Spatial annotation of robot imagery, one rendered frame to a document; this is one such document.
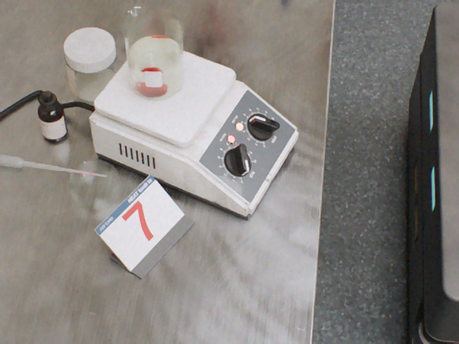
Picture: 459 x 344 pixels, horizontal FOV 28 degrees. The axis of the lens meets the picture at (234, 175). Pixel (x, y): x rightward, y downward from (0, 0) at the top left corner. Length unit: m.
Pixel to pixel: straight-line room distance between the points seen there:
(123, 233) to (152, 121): 0.12
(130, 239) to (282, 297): 0.17
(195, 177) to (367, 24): 1.40
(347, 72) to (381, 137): 0.21
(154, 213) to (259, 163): 0.13
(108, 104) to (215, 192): 0.15
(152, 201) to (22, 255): 0.15
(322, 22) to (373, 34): 1.09
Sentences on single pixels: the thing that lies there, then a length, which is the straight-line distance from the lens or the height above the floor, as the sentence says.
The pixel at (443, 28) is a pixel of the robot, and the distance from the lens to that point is 1.81.
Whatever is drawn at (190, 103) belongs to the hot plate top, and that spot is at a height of 0.84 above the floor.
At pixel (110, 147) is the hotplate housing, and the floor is 0.79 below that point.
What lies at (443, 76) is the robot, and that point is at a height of 0.36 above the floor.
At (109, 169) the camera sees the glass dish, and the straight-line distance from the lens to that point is 1.02.
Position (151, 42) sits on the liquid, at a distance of 0.99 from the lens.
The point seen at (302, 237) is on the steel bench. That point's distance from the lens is 0.98.
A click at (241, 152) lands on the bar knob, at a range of 0.96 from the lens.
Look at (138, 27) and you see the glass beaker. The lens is 0.98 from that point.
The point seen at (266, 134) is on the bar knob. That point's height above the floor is 0.80.
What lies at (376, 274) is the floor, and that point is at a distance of 1.86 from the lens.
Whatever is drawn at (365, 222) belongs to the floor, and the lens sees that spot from 1.92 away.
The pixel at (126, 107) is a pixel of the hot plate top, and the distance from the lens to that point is 0.98.
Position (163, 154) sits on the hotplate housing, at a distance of 0.97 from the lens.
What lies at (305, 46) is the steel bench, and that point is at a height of 0.75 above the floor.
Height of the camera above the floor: 1.57
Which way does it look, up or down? 53 degrees down
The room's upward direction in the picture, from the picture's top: 2 degrees clockwise
